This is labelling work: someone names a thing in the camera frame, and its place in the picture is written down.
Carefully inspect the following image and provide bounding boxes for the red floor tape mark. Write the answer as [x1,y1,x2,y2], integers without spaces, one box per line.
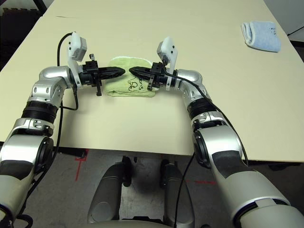
[185,179,217,185]
[75,154,88,181]

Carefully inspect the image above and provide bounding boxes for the black foam floor mat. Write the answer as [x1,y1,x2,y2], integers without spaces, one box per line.
[0,8,45,69]

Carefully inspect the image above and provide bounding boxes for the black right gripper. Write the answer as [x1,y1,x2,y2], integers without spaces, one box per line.
[128,61,167,91]

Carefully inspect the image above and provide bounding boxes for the folded light blue towel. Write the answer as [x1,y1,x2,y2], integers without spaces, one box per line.
[241,20,282,53]

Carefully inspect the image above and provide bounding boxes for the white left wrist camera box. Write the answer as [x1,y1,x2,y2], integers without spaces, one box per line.
[67,30,88,86]

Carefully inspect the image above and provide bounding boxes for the grey robot leg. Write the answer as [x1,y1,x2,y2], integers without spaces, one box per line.
[160,159,195,226]
[87,155,133,224]

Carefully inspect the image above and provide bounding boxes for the beige side table black frame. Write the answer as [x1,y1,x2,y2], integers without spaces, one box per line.
[35,0,48,13]

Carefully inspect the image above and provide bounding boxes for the black left camera cable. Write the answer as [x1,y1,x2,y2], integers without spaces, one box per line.
[53,32,79,157]

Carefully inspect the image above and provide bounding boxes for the green towel white trim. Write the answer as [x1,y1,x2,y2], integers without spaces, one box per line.
[104,56,156,98]

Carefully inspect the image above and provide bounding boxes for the thin black bar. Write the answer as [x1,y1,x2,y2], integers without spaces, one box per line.
[287,25,304,36]

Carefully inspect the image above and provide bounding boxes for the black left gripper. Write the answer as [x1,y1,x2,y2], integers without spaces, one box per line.
[78,54,126,97]

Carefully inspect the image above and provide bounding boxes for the grey robot pelvis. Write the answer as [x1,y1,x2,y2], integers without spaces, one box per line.
[90,219,171,228]

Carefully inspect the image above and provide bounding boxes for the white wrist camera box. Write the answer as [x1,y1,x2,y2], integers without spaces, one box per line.
[67,30,88,86]
[156,36,179,91]

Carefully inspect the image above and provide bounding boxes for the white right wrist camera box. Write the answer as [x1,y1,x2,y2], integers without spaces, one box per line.
[156,36,179,91]

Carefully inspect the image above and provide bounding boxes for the grey robot right leg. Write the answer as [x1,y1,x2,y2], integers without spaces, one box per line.
[160,159,195,226]

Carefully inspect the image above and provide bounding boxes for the grey robot left leg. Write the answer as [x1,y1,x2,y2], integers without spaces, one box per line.
[87,155,133,224]

